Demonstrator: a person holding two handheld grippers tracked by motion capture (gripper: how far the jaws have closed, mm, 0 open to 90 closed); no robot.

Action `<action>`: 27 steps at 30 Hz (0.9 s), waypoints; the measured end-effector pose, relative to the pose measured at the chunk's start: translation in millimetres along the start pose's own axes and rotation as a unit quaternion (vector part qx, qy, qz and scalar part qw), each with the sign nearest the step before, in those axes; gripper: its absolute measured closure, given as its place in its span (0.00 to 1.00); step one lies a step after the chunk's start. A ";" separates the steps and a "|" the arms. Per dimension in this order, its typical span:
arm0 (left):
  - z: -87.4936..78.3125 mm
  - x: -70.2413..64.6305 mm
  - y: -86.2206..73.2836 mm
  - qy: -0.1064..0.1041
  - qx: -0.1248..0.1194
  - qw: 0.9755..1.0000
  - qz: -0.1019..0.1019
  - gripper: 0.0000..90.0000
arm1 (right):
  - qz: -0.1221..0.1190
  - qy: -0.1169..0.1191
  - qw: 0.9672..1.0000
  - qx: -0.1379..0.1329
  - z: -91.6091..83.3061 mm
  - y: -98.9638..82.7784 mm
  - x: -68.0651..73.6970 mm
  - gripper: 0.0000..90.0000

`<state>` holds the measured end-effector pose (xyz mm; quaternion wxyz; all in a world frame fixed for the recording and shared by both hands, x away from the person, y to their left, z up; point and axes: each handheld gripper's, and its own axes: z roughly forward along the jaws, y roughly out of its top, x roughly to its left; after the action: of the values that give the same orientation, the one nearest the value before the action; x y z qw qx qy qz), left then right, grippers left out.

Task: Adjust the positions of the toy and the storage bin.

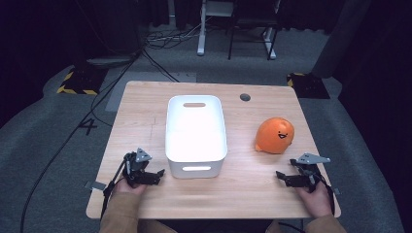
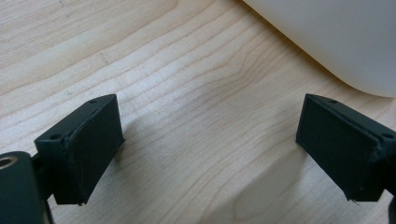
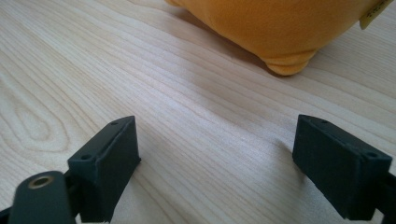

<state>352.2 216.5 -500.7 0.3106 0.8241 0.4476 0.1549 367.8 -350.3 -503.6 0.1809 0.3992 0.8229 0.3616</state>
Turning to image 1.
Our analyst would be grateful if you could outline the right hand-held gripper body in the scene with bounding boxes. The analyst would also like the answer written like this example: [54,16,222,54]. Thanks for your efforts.
[289,152,331,194]

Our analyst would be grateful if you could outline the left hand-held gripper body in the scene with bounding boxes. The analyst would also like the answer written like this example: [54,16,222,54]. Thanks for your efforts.
[121,148,157,187]

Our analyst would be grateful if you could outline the orange smiling face toy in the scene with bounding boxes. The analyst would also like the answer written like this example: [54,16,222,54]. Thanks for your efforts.
[254,116,295,155]

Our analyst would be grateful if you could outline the white plastic storage bin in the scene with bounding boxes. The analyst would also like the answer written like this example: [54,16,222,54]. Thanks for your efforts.
[164,94,228,180]

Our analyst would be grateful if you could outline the person's left hand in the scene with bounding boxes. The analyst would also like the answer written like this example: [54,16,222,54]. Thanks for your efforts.
[111,178,149,197]

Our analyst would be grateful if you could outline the person's right hand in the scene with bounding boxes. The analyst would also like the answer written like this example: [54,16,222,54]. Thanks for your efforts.
[294,181,334,218]

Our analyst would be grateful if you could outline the white desk leg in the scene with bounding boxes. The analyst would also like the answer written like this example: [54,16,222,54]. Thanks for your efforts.
[196,0,208,57]
[262,26,278,61]

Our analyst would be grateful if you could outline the dark curtain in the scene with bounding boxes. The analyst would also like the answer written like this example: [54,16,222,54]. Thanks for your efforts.
[310,0,373,80]

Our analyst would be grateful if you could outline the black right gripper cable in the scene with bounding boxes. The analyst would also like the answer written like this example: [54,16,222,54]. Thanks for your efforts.
[315,173,336,216]

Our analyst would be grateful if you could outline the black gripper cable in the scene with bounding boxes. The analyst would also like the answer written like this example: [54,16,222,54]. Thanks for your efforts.
[315,173,336,216]
[100,159,128,218]

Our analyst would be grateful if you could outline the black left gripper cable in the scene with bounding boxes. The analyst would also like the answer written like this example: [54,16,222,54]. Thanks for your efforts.
[100,159,128,218]

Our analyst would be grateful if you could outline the black looped floor cable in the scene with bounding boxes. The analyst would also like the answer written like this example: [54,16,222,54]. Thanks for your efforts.
[89,72,121,128]

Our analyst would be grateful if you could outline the long black floor cable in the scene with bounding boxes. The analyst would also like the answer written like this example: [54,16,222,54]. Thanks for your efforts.
[18,48,145,233]

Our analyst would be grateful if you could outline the black yellow striped base plate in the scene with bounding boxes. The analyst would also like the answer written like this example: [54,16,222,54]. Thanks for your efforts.
[55,66,110,96]
[286,72,331,100]

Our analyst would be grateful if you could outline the bundle of floor cables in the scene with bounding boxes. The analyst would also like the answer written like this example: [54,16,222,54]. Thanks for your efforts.
[145,22,208,50]

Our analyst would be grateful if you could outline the black metal stand frame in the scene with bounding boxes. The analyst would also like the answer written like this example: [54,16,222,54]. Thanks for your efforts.
[227,0,282,61]

